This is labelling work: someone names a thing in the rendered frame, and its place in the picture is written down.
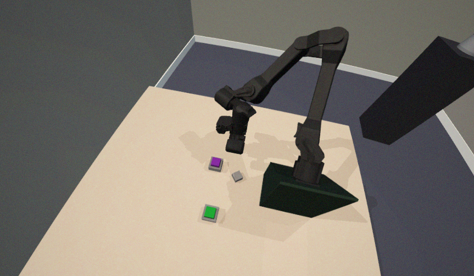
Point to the purple button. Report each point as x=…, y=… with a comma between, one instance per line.
x=215, y=164

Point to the green button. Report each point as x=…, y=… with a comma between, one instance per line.
x=210, y=213

